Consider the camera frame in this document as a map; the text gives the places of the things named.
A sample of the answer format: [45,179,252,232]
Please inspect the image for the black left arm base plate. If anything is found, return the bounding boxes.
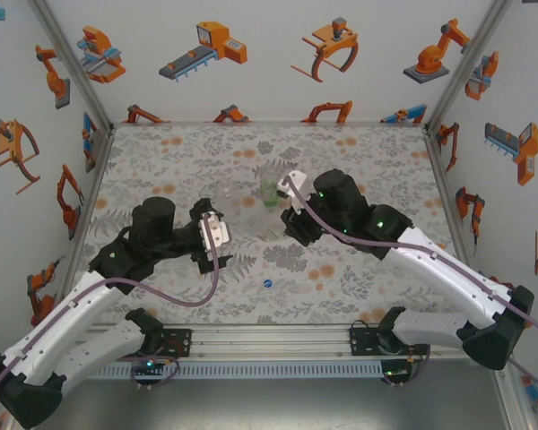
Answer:
[161,329,193,359]

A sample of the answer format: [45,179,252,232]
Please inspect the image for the floral patterned tablecloth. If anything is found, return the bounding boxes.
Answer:
[48,124,483,326]

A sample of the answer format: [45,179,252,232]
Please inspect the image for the thin aluminium table rail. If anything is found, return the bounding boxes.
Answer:
[111,119,428,128]

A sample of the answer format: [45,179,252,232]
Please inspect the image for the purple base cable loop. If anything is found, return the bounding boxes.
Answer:
[382,344,431,391]
[116,353,181,391]

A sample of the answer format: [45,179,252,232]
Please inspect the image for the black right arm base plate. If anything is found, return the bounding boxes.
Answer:
[349,325,389,359]

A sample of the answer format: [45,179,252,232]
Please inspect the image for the aluminium frame leg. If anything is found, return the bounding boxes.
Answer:
[490,357,537,430]

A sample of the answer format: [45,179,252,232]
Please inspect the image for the aluminium table side rail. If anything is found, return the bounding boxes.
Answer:
[29,125,117,331]
[423,125,494,323]

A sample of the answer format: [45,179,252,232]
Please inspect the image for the clear unlabelled plastic bottle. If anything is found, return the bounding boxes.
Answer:
[214,184,251,211]

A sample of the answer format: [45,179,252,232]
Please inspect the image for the aluminium frame post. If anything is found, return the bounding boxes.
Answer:
[29,0,116,131]
[424,0,516,132]

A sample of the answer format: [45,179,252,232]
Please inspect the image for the wide aluminium frame rail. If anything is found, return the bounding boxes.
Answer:
[24,324,515,362]

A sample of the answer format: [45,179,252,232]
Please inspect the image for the clear bottle lime green label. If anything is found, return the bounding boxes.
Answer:
[255,163,284,210]

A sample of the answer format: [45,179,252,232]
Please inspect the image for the white slotted cable duct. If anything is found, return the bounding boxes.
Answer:
[85,360,384,380]

